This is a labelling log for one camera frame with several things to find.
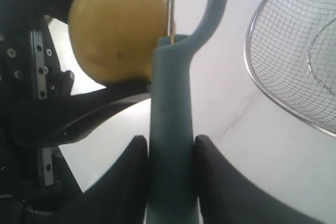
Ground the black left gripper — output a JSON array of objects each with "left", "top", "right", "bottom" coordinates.
[{"left": 1, "top": 0, "right": 151, "bottom": 223}]

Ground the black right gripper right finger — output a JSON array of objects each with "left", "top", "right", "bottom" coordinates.
[{"left": 195, "top": 135, "right": 319, "bottom": 223}]

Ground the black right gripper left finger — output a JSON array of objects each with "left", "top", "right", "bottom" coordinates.
[{"left": 76, "top": 135, "right": 149, "bottom": 223}]

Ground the teal handled peeler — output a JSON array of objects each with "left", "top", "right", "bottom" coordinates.
[{"left": 146, "top": 0, "right": 227, "bottom": 223}]

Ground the yellow lemon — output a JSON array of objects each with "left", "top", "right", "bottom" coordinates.
[{"left": 68, "top": 0, "right": 167, "bottom": 85}]

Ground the oval metal wire basket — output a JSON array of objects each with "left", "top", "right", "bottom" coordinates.
[{"left": 245, "top": 0, "right": 335, "bottom": 136}]

